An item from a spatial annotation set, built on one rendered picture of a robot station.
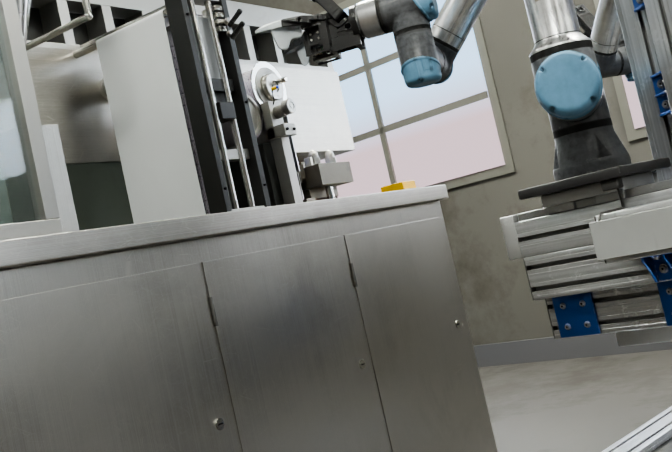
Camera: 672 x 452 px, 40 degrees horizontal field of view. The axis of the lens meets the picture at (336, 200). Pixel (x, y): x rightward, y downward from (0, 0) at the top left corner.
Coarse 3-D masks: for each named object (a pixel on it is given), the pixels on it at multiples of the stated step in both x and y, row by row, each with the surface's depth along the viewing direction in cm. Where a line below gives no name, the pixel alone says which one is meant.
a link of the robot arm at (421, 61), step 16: (400, 32) 177; (416, 32) 176; (400, 48) 178; (416, 48) 176; (432, 48) 177; (400, 64) 179; (416, 64) 176; (432, 64) 176; (416, 80) 177; (432, 80) 177
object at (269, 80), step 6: (264, 78) 243; (270, 78) 244; (276, 78) 246; (264, 84) 242; (270, 84) 243; (276, 84) 246; (282, 84) 248; (264, 90) 243; (270, 90) 243; (276, 90) 246; (282, 90) 247; (270, 96) 243; (276, 96) 244; (282, 96) 247
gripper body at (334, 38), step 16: (320, 16) 183; (352, 16) 180; (304, 32) 184; (320, 32) 182; (336, 32) 183; (352, 32) 182; (320, 48) 183; (336, 48) 182; (352, 48) 183; (320, 64) 189
